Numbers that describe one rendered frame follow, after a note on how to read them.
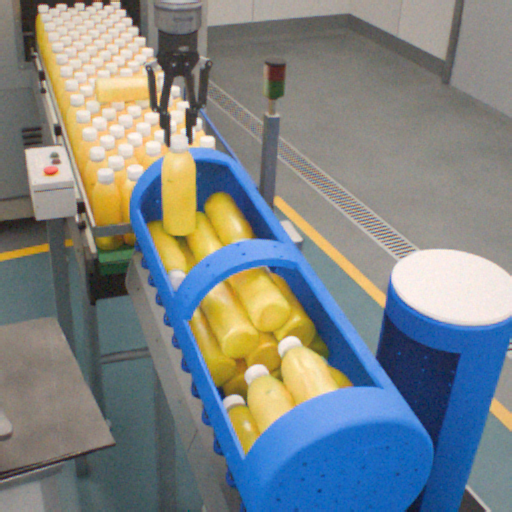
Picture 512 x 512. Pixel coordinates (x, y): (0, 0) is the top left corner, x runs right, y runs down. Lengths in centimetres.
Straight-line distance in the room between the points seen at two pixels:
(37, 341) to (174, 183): 41
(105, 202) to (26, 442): 77
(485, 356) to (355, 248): 214
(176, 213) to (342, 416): 71
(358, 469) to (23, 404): 59
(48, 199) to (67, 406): 67
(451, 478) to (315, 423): 92
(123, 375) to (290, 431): 194
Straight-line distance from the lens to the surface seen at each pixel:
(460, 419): 180
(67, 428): 136
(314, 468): 109
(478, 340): 165
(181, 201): 161
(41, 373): 146
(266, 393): 121
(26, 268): 360
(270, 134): 228
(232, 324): 134
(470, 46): 582
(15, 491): 137
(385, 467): 116
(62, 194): 192
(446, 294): 168
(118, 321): 323
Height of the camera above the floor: 197
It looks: 33 degrees down
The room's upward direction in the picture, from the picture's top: 3 degrees clockwise
